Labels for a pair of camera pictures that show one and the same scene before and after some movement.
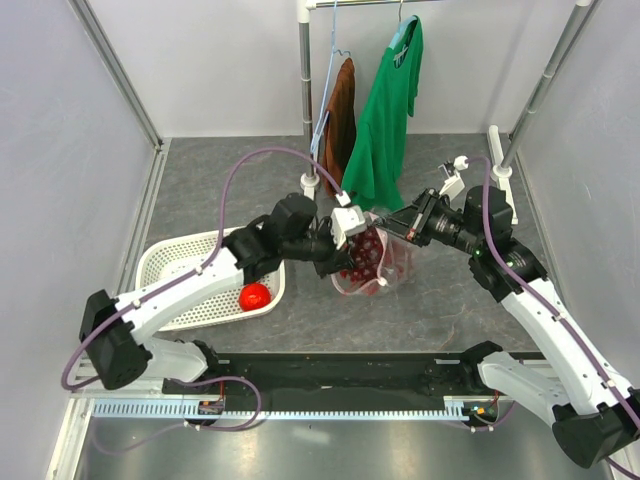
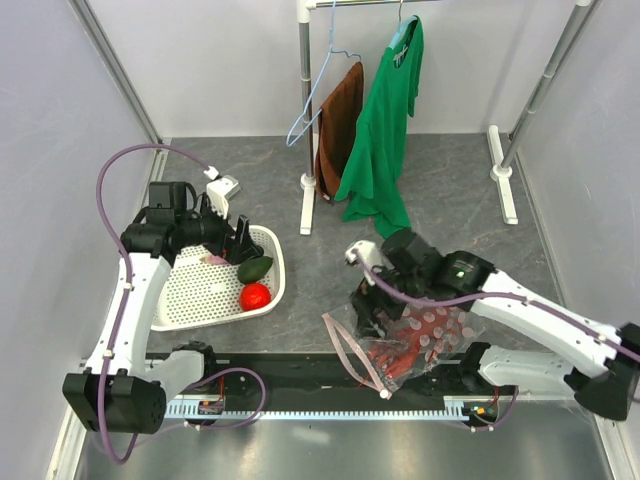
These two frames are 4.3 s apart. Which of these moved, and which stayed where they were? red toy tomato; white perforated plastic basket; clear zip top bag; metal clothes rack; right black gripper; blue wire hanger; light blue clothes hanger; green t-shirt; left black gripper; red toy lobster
Moved: right black gripper; left black gripper; clear zip top bag; red toy lobster; blue wire hanger
Stayed: white perforated plastic basket; red toy tomato; metal clothes rack; green t-shirt; light blue clothes hanger
